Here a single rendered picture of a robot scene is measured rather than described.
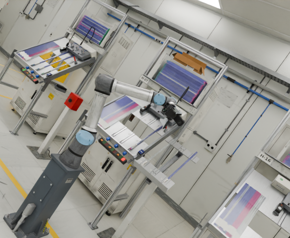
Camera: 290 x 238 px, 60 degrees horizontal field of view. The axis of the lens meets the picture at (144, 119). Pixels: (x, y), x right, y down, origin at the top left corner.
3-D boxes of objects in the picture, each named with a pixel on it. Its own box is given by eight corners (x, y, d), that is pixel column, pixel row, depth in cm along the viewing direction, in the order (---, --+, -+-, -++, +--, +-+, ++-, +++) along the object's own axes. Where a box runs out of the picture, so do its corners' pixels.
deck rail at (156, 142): (134, 162, 217) (134, 158, 213) (132, 161, 218) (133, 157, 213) (183, 124, 257) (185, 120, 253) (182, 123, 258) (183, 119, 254)
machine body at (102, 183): (108, 219, 247) (143, 168, 242) (67, 174, 279) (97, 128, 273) (137, 210, 305) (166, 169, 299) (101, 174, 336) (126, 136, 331)
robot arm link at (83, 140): (66, 147, 163) (77, 130, 162) (72, 142, 176) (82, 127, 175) (82, 157, 164) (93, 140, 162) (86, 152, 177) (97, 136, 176)
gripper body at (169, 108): (161, 113, 160) (161, 106, 171) (169, 123, 161) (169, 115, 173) (169, 106, 157) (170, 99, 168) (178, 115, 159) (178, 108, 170)
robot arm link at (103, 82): (94, 70, 159) (168, 92, 160) (97, 72, 170) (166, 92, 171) (89, 88, 160) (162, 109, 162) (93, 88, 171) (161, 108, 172)
